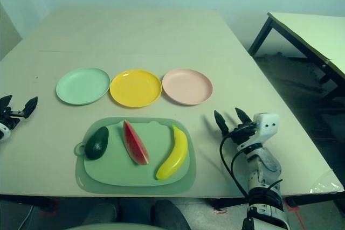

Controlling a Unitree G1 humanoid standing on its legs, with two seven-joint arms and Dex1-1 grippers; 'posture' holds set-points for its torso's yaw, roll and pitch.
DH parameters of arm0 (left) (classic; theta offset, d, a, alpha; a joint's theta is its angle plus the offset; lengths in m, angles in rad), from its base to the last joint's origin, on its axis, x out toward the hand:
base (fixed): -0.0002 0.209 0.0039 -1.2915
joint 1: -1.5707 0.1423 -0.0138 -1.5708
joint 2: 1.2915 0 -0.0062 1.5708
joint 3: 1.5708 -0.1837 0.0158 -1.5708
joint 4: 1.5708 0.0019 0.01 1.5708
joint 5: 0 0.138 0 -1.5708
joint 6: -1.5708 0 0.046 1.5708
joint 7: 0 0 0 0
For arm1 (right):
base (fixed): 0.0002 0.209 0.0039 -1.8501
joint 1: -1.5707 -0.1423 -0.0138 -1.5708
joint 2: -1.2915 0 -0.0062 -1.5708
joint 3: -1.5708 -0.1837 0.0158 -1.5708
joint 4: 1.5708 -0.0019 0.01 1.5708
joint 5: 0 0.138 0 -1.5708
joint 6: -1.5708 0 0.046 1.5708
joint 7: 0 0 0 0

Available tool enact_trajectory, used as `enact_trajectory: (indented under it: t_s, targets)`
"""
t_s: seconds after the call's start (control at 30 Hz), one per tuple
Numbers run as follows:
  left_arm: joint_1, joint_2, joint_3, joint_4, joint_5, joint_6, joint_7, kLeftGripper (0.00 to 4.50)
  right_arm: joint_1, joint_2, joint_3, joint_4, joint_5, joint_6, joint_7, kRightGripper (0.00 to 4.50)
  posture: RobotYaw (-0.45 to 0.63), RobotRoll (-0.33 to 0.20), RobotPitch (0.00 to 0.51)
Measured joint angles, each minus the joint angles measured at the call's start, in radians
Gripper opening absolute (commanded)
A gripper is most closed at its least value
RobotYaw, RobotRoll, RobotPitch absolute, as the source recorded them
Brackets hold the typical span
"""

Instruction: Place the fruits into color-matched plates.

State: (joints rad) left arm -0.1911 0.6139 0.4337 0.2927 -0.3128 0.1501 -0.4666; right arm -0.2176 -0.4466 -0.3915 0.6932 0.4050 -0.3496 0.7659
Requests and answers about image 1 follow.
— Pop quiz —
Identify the yellow banana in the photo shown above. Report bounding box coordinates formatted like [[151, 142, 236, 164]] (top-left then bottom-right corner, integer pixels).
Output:
[[155, 124, 189, 181]]

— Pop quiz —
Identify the side table with black legs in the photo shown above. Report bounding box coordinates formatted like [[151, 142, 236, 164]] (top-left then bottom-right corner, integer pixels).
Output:
[[247, 11, 345, 100]]

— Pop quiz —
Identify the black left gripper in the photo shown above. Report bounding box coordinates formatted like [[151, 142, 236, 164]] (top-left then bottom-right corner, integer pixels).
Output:
[[0, 95, 38, 131]]

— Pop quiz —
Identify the grey robot right leg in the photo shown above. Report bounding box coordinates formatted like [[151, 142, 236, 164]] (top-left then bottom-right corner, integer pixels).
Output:
[[150, 199, 191, 230]]

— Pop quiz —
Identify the mint green plate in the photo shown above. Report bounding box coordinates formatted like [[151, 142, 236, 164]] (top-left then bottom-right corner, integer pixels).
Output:
[[56, 67, 111, 106]]

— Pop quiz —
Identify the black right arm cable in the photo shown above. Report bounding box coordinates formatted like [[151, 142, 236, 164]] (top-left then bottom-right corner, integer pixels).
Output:
[[219, 129, 284, 201]]

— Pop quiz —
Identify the green cutting board with handle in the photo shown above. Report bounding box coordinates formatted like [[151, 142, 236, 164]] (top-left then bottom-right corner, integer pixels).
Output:
[[74, 121, 190, 185]]

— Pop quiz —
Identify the yellow plate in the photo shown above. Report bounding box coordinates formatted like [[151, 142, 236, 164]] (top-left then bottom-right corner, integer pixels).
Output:
[[109, 69, 162, 108]]

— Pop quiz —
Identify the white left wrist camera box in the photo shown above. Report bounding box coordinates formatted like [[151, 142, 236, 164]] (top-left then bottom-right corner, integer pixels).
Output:
[[0, 122, 11, 142]]

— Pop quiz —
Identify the pink plate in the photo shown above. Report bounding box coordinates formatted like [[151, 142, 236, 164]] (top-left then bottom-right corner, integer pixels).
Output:
[[162, 68, 213, 106]]

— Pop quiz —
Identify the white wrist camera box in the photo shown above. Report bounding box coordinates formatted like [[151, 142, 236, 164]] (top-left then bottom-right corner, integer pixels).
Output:
[[252, 112, 280, 144], [0, 122, 11, 142]]

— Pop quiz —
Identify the clear plastic film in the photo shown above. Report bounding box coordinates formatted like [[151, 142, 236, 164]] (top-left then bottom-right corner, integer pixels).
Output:
[[309, 169, 344, 194]]

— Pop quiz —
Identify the grey robot torso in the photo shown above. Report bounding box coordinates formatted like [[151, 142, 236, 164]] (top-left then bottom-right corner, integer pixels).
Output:
[[63, 221, 165, 230]]

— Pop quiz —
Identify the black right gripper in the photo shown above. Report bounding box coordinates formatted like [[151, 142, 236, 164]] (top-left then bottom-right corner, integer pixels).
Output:
[[214, 107, 257, 144]]

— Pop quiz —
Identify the white floor cable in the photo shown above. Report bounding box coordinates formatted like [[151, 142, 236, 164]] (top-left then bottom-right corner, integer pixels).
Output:
[[16, 205, 36, 230]]

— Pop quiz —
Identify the dark green avocado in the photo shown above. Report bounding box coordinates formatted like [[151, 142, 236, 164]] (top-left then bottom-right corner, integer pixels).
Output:
[[85, 126, 109, 161]]

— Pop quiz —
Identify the translucent green mat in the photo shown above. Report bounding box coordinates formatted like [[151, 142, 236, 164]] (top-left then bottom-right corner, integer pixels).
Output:
[[75, 117, 197, 194]]

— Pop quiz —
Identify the red watermelon slice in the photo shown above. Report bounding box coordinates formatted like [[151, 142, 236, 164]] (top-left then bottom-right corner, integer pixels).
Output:
[[123, 120, 150, 166]]

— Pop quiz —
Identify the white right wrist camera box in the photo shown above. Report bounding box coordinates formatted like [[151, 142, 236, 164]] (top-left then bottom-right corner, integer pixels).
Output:
[[252, 112, 280, 144]]

